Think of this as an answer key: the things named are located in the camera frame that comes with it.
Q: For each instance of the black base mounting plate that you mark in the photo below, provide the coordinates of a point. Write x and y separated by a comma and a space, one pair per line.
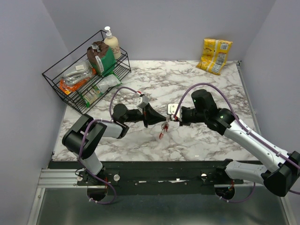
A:
166, 178

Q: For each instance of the orange snack packet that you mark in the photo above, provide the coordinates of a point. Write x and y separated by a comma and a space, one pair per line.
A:
68, 89

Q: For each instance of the black wire rack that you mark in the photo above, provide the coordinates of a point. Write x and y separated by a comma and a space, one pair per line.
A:
53, 75

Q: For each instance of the metal red key organizer plate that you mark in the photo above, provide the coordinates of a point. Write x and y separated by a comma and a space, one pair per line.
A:
164, 129

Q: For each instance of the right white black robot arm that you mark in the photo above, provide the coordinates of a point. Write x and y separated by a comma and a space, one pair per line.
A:
279, 169

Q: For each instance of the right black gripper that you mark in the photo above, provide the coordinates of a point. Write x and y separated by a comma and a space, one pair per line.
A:
183, 123

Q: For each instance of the brown green bag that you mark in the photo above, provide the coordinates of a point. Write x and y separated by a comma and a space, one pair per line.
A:
101, 58

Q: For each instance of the cream pump lotion bottle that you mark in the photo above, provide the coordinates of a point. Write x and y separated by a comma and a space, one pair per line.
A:
112, 42

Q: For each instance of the yellow chips bag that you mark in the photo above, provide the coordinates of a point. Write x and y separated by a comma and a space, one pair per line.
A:
214, 55

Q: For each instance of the green white snack packet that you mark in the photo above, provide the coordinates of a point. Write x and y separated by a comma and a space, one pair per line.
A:
100, 89

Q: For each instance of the clear plastic packet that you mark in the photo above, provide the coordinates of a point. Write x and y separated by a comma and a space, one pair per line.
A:
77, 72

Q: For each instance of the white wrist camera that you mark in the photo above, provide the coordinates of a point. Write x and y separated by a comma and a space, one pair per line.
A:
174, 112
142, 101

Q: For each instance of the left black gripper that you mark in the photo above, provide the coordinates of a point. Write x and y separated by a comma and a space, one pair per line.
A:
150, 116

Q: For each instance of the aluminium rail frame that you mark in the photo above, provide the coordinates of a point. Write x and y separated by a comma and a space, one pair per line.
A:
60, 201

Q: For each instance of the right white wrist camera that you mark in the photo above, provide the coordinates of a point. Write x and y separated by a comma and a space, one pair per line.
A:
174, 112

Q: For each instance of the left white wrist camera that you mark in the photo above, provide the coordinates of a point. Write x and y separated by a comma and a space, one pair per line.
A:
142, 101

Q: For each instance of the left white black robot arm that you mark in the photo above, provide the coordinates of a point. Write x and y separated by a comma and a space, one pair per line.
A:
84, 136

